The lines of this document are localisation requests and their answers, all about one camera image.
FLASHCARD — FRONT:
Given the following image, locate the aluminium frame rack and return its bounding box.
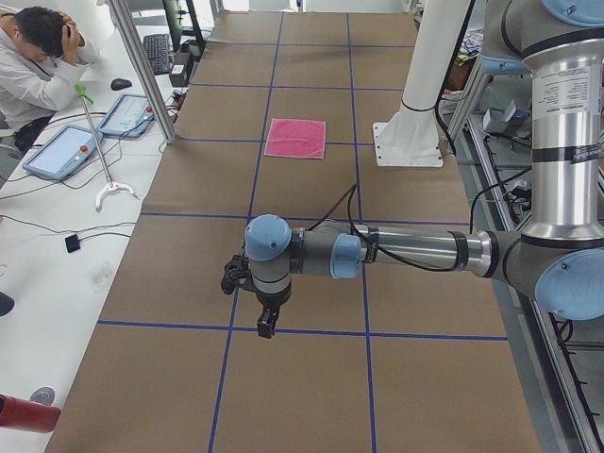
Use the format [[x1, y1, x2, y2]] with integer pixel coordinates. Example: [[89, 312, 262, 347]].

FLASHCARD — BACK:
[[445, 65, 603, 452]]

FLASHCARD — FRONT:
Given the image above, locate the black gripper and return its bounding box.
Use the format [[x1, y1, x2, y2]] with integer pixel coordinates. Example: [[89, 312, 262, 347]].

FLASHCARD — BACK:
[[256, 286, 292, 339]]

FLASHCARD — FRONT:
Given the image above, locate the black monitor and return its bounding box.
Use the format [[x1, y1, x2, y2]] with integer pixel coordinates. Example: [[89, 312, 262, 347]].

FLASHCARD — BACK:
[[162, 0, 206, 61]]

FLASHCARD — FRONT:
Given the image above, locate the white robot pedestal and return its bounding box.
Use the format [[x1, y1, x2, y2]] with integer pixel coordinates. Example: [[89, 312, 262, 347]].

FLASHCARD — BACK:
[[373, 0, 484, 168]]

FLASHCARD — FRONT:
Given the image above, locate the far blue teach pendant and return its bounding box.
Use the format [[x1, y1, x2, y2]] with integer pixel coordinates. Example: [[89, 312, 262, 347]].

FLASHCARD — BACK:
[[98, 93, 154, 139]]

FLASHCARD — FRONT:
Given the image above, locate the near blue teach pendant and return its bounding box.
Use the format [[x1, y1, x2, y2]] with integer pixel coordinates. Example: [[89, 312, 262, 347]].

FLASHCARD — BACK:
[[22, 126, 96, 181]]

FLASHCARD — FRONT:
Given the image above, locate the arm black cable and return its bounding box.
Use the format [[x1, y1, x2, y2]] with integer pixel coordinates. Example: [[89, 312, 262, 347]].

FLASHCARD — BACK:
[[309, 182, 473, 273]]

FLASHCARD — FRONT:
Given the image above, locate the reacher grabber stick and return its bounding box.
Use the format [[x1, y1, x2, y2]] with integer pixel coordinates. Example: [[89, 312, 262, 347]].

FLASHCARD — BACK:
[[75, 83, 138, 213]]

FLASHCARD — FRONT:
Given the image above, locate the aluminium frame post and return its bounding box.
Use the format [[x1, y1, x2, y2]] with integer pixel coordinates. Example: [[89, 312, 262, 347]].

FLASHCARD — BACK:
[[108, 0, 176, 144]]

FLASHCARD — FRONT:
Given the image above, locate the small black square device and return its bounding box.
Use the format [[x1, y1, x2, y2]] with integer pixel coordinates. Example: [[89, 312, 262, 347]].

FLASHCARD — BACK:
[[64, 233, 81, 254]]

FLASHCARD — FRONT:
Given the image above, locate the black box with label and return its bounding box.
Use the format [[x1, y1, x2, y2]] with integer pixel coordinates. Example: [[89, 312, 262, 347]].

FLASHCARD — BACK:
[[169, 52, 193, 88]]

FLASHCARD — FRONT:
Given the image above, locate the blue teach pendant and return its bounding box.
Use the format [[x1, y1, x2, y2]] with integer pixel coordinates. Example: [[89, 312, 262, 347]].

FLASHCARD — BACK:
[[22, 126, 96, 181], [98, 93, 154, 139]]

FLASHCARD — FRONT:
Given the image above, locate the seated person in grey hoodie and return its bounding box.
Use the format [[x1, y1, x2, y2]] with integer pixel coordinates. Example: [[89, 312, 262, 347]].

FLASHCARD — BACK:
[[1, 7, 100, 154]]

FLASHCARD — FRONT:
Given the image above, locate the pink towel with grey back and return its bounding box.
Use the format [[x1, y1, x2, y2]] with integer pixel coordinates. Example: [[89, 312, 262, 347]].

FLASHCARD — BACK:
[[263, 118, 327, 159]]

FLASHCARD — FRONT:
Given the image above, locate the black computer mouse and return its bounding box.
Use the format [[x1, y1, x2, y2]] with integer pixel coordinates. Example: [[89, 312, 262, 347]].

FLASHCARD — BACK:
[[110, 78, 132, 91]]

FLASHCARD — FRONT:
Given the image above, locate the round grey puck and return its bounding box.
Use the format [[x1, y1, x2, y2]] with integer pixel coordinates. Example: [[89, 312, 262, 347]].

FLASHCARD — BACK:
[[29, 386, 56, 406]]

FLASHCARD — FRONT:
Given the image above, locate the black keyboard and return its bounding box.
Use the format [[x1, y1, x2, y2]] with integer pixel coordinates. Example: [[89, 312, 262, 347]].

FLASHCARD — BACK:
[[143, 33, 171, 75]]

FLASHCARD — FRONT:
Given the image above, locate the red bottle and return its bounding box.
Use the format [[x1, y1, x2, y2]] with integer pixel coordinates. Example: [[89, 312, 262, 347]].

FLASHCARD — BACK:
[[0, 394, 61, 433]]

